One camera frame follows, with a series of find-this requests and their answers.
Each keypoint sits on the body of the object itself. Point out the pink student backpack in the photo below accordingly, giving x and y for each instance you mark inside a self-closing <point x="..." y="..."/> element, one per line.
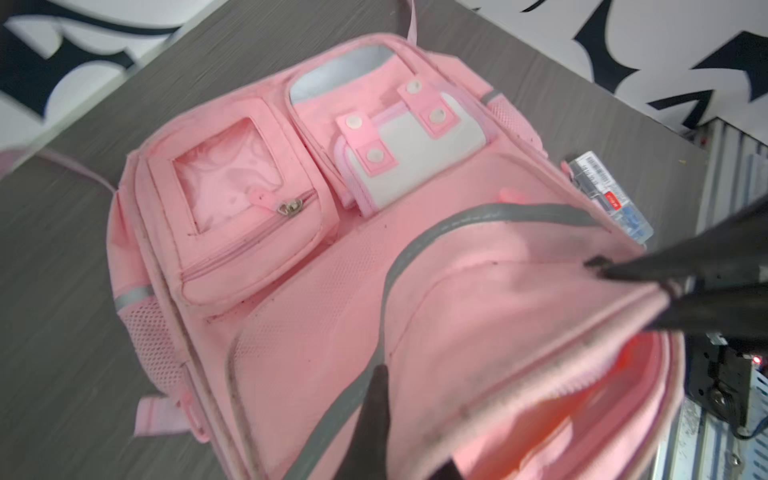
<point x="382" y="206"/>

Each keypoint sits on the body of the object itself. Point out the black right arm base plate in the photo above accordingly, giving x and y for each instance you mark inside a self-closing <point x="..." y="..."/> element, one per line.
<point x="718" y="379"/>

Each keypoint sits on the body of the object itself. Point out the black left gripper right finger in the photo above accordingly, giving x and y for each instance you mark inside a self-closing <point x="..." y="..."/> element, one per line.
<point x="448" y="471"/>

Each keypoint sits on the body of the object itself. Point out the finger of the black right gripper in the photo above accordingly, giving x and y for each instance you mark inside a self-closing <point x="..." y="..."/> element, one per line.
<point x="734" y="313"/>
<point x="736" y="247"/>

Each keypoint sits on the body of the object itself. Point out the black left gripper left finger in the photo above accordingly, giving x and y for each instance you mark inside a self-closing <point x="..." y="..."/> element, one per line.
<point x="366" y="456"/>

